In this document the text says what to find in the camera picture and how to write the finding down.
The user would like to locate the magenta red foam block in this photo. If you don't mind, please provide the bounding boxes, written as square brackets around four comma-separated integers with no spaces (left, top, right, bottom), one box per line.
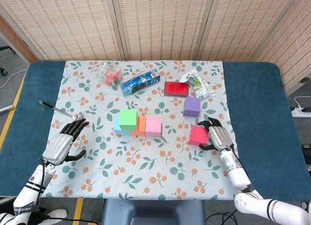
[188,125,209,147]

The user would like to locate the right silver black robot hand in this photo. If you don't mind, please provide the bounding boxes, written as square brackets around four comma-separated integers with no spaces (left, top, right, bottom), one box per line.
[197,117,234,152]

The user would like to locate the clear bag red contents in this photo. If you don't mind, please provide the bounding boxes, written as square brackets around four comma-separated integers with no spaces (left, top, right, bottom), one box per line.
[94,61,123,87]

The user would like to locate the white power strip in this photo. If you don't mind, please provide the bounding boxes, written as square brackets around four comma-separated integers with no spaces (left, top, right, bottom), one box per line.
[291,107,311,118]

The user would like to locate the black office chair base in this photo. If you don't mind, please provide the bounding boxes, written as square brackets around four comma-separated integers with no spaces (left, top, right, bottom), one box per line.
[0,45,17,77]

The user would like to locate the blue cookie box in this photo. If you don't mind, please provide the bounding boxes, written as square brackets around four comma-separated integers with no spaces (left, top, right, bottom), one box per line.
[120,69,161,97]

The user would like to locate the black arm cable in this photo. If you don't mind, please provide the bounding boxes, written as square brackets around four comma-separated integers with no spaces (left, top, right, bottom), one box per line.
[206,144,256,225]
[36,158,98,223]

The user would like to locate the light blue foam block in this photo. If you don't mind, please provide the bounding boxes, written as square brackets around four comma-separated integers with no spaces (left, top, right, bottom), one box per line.
[113,116,132,136]

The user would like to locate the metal ladle black handle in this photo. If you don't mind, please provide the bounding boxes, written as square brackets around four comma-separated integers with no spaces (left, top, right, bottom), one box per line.
[39,101,84,122]

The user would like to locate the purple foam block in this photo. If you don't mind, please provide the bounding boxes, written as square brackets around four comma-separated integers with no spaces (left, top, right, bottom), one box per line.
[182,96,202,118]

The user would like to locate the white floor cable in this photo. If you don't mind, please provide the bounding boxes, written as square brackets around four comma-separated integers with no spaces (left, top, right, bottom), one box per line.
[0,69,27,89]

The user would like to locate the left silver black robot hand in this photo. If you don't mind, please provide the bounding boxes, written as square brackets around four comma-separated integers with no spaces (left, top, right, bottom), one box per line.
[42,118,90,166]

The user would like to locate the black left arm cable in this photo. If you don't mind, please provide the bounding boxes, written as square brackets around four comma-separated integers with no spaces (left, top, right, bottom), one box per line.
[36,158,98,223]

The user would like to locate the crumpled green white snack packet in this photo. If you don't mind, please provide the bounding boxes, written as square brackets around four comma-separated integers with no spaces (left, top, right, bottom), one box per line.
[179,69,216,100]

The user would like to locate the orange foam block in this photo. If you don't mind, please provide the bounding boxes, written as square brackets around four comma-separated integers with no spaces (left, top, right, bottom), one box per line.
[130,116,147,137]

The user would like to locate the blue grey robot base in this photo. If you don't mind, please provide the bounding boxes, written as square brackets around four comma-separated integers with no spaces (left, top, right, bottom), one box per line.
[102,199,207,225]

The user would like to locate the green foam block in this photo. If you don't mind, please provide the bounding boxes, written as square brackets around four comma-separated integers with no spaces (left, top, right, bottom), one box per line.
[119,109,139,131]

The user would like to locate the pink foam block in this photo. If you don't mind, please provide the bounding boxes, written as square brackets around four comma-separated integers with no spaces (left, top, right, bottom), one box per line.
[145,117,162,138]

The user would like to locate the black equipment box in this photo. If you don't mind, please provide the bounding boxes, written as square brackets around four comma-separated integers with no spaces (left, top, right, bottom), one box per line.
[301,143,311,172]

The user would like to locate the floral fruit print tablecloth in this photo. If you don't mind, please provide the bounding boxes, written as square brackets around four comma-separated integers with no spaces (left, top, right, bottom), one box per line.
[34,60,245,201]

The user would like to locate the bamboo folding screen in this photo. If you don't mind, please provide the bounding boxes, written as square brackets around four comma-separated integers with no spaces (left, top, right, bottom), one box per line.
[0,0,311,96]

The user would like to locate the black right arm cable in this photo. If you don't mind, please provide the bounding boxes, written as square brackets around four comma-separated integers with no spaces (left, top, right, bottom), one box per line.
[206,144,256,225]

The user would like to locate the white charger cable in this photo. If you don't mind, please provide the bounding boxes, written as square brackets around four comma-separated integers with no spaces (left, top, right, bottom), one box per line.
[294,96,311,109]

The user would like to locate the flat red case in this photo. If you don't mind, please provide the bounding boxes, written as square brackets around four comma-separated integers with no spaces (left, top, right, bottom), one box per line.
[164,81,190,98]

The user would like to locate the white shoe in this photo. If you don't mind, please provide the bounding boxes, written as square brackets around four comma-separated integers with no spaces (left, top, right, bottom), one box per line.
[45,208,68,225]

